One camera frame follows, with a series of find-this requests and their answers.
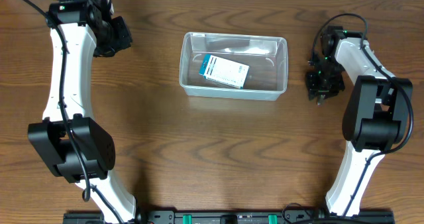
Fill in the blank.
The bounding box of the white blue cardboard box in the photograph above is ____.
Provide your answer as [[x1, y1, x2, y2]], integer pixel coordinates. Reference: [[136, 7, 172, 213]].
[[199, 54, 250, 89]]

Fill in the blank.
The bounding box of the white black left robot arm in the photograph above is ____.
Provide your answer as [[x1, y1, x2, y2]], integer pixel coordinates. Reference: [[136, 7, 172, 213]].
[[28, 0, 140, 223]]

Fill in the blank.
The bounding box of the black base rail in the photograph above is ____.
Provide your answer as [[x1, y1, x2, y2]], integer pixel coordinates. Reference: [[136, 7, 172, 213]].
[[62, 209, 395, 224]]

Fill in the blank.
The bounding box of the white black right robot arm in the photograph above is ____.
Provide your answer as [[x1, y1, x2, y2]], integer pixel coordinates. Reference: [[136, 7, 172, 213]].
[[305, 26, 413, 217]]

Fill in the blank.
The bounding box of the clear plastic container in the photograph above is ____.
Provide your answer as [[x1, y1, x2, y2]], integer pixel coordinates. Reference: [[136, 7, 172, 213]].
[[179, 32, 288, 101]]

